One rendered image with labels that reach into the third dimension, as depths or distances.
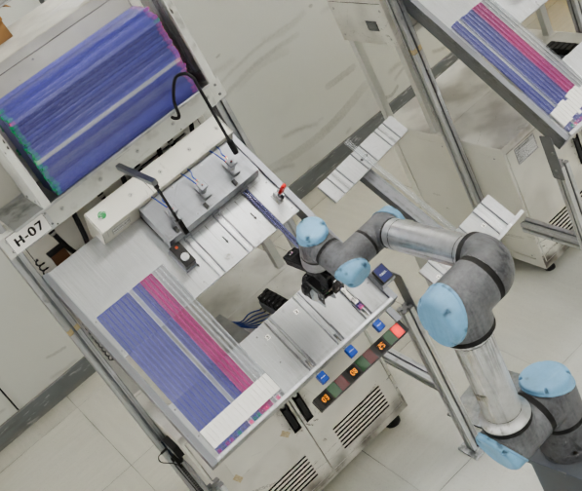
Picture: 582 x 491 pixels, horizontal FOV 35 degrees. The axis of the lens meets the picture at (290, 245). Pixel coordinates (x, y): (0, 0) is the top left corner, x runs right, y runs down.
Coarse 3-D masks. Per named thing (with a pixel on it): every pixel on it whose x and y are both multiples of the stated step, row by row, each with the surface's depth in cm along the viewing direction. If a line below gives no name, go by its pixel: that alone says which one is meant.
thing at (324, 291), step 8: (328, 272) 232; (304, 280) 236; (312, 280) 235; (320, 280) 231; (328, 280) 229; (336, 280) 234; (312, 288) 239; (320, 288) 233; (328, 288) 232; (336, 288) 236; (320, 296) 238; (328, 296) 236
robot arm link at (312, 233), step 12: (312, 216) 219; (300, 228) 217; (312, 228) 217; (324, 228) 217; (300, 240) 217; (312, 240) 215; (324, 240) 217; (300, 252) 223; (312, 252) 218; (312, 264) 224
